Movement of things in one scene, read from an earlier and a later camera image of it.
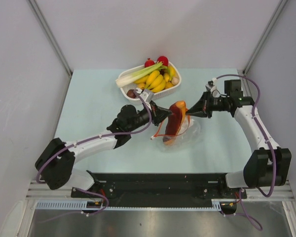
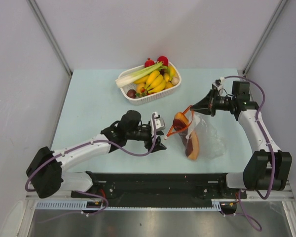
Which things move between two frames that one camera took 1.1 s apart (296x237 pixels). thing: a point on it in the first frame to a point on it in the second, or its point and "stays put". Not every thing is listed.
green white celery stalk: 131,77 stays put
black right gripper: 202,107 stays put
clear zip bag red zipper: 177,132 to 208,144
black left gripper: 158,114 to 158,145
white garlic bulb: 175,81 stays put
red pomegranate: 149,62 stays put
